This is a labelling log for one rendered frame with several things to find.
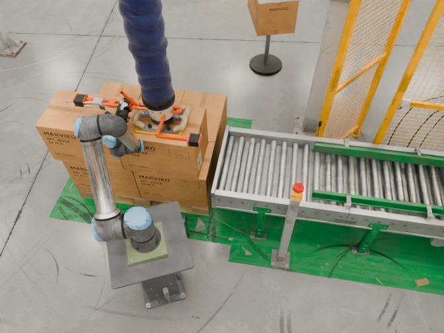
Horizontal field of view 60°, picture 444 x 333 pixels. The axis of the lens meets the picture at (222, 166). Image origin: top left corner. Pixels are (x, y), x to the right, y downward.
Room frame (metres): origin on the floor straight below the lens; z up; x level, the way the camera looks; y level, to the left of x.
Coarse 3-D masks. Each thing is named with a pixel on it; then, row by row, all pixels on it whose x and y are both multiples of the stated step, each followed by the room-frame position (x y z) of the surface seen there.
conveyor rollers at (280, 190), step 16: (240, 144) 2.10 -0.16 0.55; (272, 144) 2.09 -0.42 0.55; (224, 160) 1.94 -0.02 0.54; (240, 160) 1.94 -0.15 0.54; (272, 160) 1.92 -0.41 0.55; (304, 160) 1.92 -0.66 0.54; (336, 160) 1.93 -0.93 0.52; (352, 160) 1.90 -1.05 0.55; (224, 176) 1.77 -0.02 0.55; (256, 176) 1.76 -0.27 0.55; (272, 176) 1.76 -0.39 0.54; (304, 176) 1.75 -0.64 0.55; (352, 176) 1.74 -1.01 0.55; (384, 176) 1.75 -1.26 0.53; (400, 176) 1.73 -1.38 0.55; (432, 176) 1.73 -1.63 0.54; (256, 192) 1.61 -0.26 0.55; (304, 192) 1.60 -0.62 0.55; (352, 192) 1.60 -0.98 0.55; (400, 192) 1.59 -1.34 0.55; (416, 192) 1.59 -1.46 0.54; (368, 208) 1.46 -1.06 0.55
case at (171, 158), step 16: (192, 112) 2.08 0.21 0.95; (128, 128) 1.93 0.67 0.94; (192, 128) 1.92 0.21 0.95; (144, 144) 1.81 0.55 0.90; (160, 144) 1.79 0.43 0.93; (176, 144) 1.77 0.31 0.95; (128, 160) 1.85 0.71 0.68; (144, 160) 1.82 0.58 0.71; (160, 160) 1.79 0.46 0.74; (176, 160) 1.77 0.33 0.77; (192, 160) 1.74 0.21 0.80; (176, 176) 1.77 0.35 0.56; (192, 176) 1.74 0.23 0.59
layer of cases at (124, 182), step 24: (120, 96) 2.72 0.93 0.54; (192, 96) 2.70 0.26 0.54; (216, 96) 2.69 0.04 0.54; (216, 120) 2.39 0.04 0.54; (216, 144) 2.18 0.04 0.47; (72, 168) 1.95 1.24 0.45; (120, 192) 1.89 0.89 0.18; (144, 192) 1.85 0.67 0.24; (168, 192) 1.80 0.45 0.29; (192, 192) 1.76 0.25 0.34
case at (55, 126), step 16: (64, 96) 2.29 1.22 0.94; (96, 96) 2.28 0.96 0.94; (112, 96) 2.27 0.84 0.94; (48, 112) 2.11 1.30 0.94; (64, 112) 2.11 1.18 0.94; (80, 112) 2.11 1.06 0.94; (96, 112) 2.10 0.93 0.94; (112, 112) 2.10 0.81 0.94; (48, 128) 1.96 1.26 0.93; (64, 128) 1.95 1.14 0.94; (48, 144) 1.97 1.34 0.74; (64, 144) 1.95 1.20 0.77; (80, 144) 1.92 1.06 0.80; (64, 160) 1.96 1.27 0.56; (80, 160) 1.93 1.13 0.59; (112, 160) 1.87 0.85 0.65
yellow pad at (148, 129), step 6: (138, 126) 1.93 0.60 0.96; (150, 126) 1.90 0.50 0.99; (168, 126) 1.89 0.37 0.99; (138, 132) 1.88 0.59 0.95; (144, 132) 1.87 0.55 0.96; (150, 132) 1.87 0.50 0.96; (162, 132) 1.86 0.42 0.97; (168, 132) 1.86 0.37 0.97; (174, 132) 1.86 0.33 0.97; (180, 132) 1.86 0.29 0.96
